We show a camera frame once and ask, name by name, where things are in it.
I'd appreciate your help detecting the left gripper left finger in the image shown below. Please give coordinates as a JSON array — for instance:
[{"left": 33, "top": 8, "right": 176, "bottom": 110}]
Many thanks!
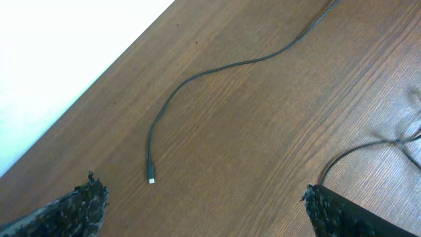
[{"left": 1, "top": 171, "right": 109, "bottom": 237}]

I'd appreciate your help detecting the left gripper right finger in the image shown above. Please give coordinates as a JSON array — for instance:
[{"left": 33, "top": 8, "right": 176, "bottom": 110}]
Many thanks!
[{"left": 301, "top": 184, "right": 416, "bottom": 237}]

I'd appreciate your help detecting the black usb cable top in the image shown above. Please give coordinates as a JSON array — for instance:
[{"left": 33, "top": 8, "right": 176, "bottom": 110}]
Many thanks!
[{"left": 146, "top": 0, "right": 339, "bottom": 185}]

